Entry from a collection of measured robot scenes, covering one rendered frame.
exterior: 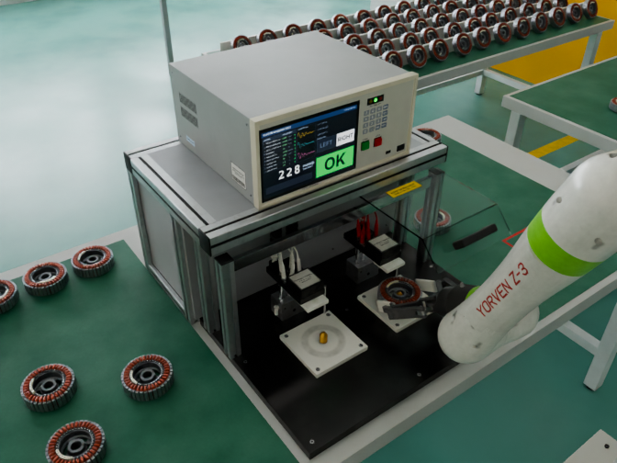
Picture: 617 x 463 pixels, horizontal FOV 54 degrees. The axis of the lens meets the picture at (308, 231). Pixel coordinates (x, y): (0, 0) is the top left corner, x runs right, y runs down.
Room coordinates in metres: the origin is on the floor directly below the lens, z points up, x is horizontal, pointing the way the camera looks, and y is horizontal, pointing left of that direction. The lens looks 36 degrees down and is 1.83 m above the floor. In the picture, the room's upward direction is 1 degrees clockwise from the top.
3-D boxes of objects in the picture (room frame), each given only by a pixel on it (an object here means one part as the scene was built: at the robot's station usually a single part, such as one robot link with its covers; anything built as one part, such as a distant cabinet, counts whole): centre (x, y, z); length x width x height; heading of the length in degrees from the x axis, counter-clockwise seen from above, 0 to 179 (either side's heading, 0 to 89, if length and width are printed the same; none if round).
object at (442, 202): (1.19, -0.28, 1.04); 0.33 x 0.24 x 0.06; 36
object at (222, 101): (1.34, 0.04, 1.22); 0.44 x 0.39 x 0.20; 126
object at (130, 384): (0.90, 0.36, 0.77); 0.11 x 0.11 x 0.04
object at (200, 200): (1.33, 0.05, 1.09); 0.68 x 0.44 x 0.05; 126
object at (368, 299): (1.14, -0.23, 0.78); 0.15 x 0.15 x 0.01; 36
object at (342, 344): (1.00, -0.04, 0.78); 0.15 x 0.15 x 0.01; 36
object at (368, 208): (1.15, -0.08, 1.03); 0.62 x 0.01 x 0.03; 126
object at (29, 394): (0.87, 0.57, 0.77); 0.11 x 0.11 x 0.04
